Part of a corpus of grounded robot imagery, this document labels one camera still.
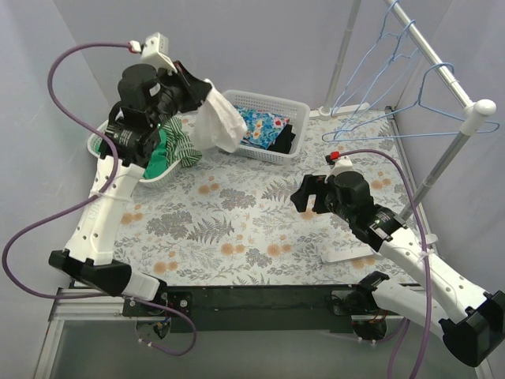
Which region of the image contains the white tank top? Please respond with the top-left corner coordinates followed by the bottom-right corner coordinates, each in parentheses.
top-left (190, 79), bottom-right (247, 153)

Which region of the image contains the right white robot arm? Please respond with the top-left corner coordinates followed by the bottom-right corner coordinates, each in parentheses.
top-left (290, 168), bottom-right (504, 367)

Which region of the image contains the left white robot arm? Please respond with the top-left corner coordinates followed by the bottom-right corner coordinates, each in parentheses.
top-left (49, 62), bottom-right (211, 316)

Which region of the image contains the black cloth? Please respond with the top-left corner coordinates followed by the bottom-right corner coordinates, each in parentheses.
top-left (267, 124), bottom-right (296, 154)

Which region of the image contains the green striped garment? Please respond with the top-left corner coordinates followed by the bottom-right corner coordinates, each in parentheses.
top-left (159, 117), bottom-right (202, 167)

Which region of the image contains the white oval laundry basket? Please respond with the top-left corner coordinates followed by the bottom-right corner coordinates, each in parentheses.
top-left (88, 118), bottom-right (191, 190)

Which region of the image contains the floral table mat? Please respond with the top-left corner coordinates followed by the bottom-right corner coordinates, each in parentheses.
top-left (114, 111), bottom-right (410, 286)

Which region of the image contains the blue floral cloth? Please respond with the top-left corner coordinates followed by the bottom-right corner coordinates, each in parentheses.
top-left (234, 105), bottom-right (290, 149)

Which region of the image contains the green shirt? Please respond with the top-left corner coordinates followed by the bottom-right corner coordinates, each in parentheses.
top-left (103, 129), bottom-right (170, 182)

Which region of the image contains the white rectangular basket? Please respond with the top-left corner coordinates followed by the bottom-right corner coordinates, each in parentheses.
top-left (223, 90), bottom-right (310, 164)

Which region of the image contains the silver clothes rack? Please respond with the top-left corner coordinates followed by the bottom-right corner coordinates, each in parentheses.
top-left (322, 1), bottom-right (504, 271)

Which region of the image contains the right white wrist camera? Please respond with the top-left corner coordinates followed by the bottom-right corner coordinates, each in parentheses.
top-left (325, 151), bottom-right (354, 179)

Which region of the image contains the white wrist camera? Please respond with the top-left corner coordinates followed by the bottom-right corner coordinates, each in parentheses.
top-left (325, 151), bottom-right (354, 179)
top-left (128, 32), bottom-right (177, 72)

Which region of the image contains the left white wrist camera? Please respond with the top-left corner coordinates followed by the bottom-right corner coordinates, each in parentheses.
top-left (128, 32), bottom-right (177, 72)

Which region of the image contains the near blue wire hanger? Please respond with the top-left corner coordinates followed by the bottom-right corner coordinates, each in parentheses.
top-left (321, 62), bottom-right (500, 145)

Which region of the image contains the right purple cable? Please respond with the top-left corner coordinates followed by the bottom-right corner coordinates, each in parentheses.
top-left (339, 148), bottom-right (435, 379)

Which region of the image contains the purple cable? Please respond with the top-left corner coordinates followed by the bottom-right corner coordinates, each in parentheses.
top-left (339, 148), bottom-right (435, 379)
top-left (2, 41), bottom-right (197, 356)

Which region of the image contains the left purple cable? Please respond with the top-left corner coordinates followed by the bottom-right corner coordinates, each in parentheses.
top-left (2, 41), bottom-right (197, 356)

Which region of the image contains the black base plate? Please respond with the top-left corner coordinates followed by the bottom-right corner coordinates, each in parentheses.
top-left (122, 283), bottom-right (395, 336)

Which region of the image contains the far blue wire hanger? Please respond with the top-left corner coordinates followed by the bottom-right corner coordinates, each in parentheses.
top-left (327, 1), bottom-right (411, 116)

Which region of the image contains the aluminium frame rail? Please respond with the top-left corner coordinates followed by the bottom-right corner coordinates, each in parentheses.
top-left (33, 287), bottom-right (131, 379)

